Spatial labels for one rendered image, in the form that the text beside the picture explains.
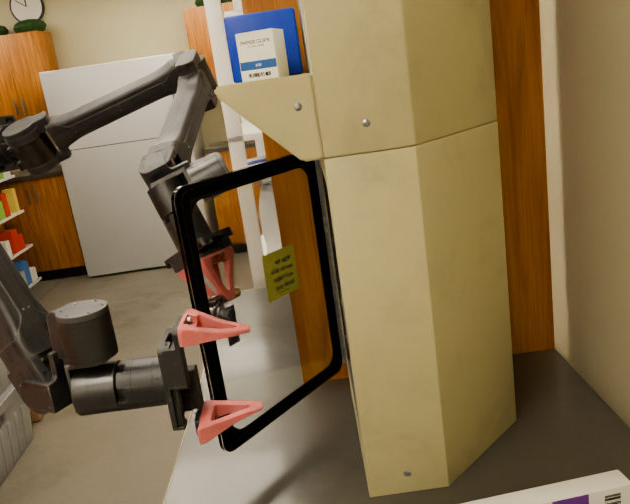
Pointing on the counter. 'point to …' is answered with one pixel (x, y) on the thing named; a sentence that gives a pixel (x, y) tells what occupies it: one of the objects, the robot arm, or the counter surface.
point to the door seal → (207, 298)
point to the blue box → (285, 19)
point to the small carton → (262, 54)
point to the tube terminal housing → (416, 229)
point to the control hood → (280, 111)
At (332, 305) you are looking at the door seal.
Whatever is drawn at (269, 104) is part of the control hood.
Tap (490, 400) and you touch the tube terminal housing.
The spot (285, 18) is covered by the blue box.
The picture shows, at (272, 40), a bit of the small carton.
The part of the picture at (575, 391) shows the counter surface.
